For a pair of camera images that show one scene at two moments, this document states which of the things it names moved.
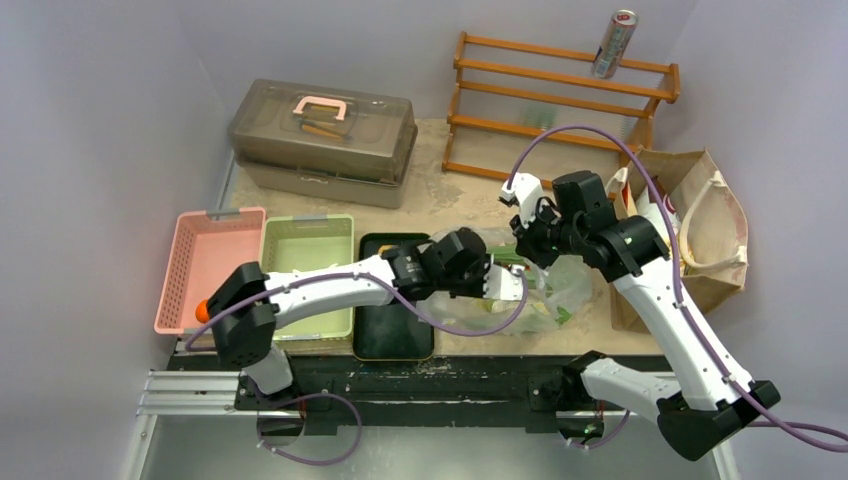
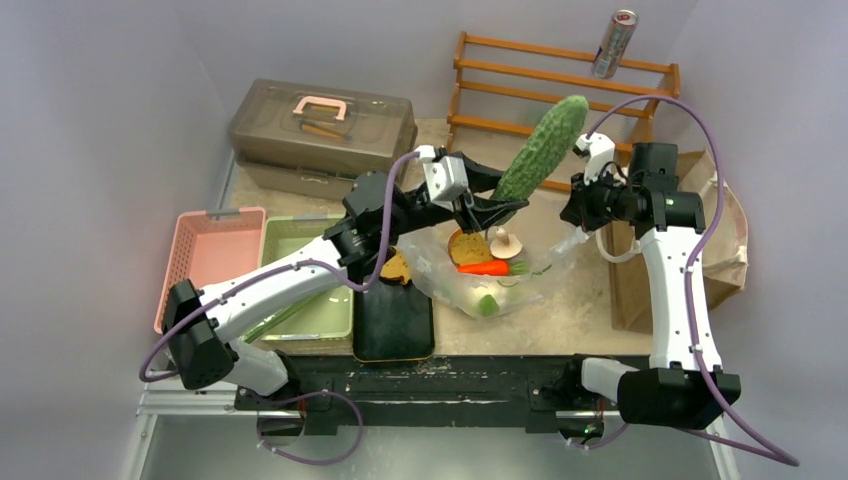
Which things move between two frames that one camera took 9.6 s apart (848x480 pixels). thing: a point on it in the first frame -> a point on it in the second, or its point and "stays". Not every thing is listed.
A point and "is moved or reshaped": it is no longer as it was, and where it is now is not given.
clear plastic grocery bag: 554,294 is moved or reshaped
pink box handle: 322,100 stays
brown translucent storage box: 322,144 stays
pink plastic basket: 207,248 stays
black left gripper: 478,290 -> 476,211
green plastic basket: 296,242 stays
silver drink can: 613,45 stays
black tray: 391,332 stays
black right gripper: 530,240 -> 577,203
